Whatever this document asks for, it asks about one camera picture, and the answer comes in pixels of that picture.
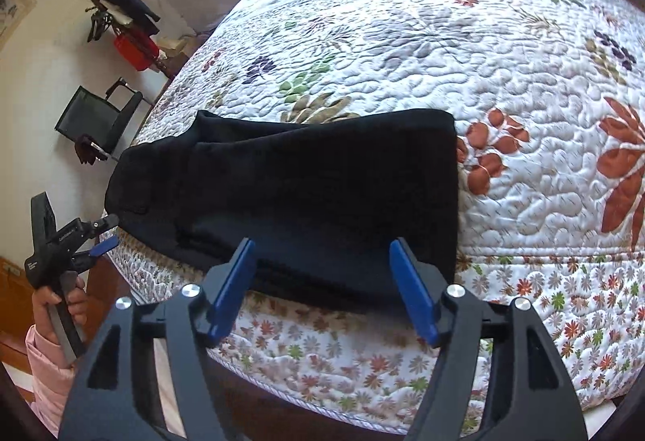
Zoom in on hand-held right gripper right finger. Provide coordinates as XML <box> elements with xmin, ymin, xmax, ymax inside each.
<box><xmin>388</xmin><ymin>237</ymin><xmax>590</xmax><ymax>441</ymax></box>

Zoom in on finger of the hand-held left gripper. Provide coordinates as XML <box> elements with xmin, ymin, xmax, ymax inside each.
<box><xmin>71</xmin><ymin>234</ymin><xmax>120</xmax><ymax>271</ymax></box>
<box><xmin>81</xmin><ymin>213</ymin><xmax>121</xmax><ymax>240</ymax></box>

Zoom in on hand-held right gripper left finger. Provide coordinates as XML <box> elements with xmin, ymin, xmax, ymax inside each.
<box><xmin>58</xmin><ymin>237</ymin><xmax>257</xmax><ymax>441</ymax></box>

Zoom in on black pants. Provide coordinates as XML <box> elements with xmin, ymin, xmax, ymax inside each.
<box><xmin>103</xmin><ymin>108</ymin><xmax>460</xmax><ymax>314</ymax></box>

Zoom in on dark brown gloves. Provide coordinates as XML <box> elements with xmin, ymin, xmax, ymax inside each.
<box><xmin>75</xmin><ymin>133</ymin><xmax>110</xmax><ymax>165</ymax></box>

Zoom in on black mesh chair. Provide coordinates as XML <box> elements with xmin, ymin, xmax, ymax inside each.
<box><xmin>54</xmin><ymin>77</ymin><xmax>153</xmax><ymax>162</ymax></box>

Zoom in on red bag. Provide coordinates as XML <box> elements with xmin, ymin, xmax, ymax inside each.
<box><xmin>113</xmin><ymin>32</ymin><xmax>160</xmax><ymax>72</ymax></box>

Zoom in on wooden coat rack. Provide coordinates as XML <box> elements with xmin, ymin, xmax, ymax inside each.
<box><xmin>69</xmin><ymin>0</ymin><xmax>177</xmax><ymax>80</ymax></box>

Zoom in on cardboard box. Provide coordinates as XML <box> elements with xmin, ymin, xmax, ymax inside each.
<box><xmin>156</xmin><ymin>33</ymin><xmax>203</xmax><ymax>61</ymax></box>

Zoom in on black clothes hangers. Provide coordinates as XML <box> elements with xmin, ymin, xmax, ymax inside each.
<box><xmin>87</xmin><ymin>10</ymin><xmax>114</xmax><ymax>43</ymax></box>

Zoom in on dark hanging jacket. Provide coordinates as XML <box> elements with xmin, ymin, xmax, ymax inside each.
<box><xmin>91</xmin><ymin>0</ymin><xmax>162</xmax><ymax>37</ymax></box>

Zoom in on floral quilted bedspread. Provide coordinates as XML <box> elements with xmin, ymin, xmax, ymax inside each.
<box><xmin>98</xmin><ymin>0</ymin><xmax>645</xmax><ymax>437</ymax></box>

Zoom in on framed wall picture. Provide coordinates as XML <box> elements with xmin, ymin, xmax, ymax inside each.
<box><xmin>0</xmin><ymin>0</ymin><xmax>37</xmax><ymax>52</ymax></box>

